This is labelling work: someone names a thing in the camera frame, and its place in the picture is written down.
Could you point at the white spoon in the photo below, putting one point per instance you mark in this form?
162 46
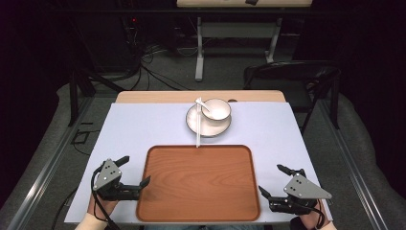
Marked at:
200 103

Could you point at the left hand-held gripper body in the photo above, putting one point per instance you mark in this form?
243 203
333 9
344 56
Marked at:
108 176

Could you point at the white bowl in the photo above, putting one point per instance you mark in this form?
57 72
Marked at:
218 110

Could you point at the dark equipment with red light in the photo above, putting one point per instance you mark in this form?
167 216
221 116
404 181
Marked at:
133 22

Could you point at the black chair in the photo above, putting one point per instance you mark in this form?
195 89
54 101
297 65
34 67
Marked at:
287 72

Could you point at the white plate with dark rim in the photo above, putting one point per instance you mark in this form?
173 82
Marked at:
194 123

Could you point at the black metal stand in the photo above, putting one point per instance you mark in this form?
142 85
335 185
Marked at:
74 96

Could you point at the person's left hand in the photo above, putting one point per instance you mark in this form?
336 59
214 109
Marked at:
107 207

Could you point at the person's right hand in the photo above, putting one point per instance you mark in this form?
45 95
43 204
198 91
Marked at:
308 221

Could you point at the desk with white legs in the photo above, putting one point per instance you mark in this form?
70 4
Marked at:
237 30

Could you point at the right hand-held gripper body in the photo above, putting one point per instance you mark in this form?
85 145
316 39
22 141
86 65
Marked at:
303 189

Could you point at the white table mat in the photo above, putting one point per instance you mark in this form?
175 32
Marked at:
127 134

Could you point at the small black object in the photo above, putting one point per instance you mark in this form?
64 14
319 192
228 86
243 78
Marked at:
252 2

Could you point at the brown wooden tray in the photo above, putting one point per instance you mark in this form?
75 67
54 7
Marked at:
198 185

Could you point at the metal floor rail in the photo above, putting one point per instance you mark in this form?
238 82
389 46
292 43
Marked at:
48 169
354 172

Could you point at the white chopstick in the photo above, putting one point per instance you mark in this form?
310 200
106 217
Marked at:
199 129
198 134

